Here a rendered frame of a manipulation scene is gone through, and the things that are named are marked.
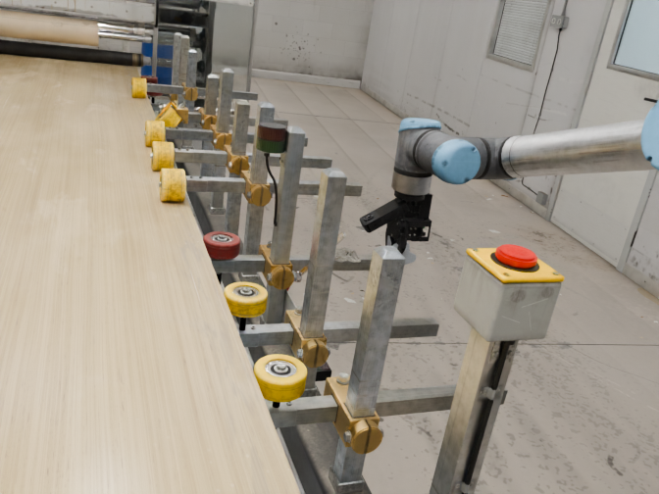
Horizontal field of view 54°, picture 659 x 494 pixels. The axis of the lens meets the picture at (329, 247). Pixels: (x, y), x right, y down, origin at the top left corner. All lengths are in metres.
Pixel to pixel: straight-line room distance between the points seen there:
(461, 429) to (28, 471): 0.48
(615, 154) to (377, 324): 0.53
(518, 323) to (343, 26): 9.58
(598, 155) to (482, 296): 0.63
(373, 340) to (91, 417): 0.39
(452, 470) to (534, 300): 0.22
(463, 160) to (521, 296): 0.74
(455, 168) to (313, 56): 8.80
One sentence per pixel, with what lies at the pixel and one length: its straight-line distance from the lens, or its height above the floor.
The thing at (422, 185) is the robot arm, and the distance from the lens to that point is 1.47.
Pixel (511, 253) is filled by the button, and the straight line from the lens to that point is 0.64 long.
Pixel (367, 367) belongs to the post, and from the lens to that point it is 0.96.
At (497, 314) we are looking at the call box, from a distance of 0.63.
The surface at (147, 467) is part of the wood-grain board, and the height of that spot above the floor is 0.90.
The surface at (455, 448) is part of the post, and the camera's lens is 0.75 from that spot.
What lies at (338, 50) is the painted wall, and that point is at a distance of 10.16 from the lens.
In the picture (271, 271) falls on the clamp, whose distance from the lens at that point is 1.40.
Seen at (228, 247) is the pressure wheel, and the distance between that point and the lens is 1.38.
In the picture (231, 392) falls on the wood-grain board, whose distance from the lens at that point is 0.93.
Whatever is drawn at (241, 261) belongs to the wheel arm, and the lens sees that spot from 1.43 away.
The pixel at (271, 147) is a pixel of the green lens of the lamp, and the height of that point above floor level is 1.13.
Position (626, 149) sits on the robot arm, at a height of 1.26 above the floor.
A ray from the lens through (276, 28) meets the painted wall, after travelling 9.95.
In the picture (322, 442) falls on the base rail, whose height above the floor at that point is 0.70.
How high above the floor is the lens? 1.45
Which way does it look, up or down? 22 degrees down
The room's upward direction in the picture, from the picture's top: 9 degrees clockwise
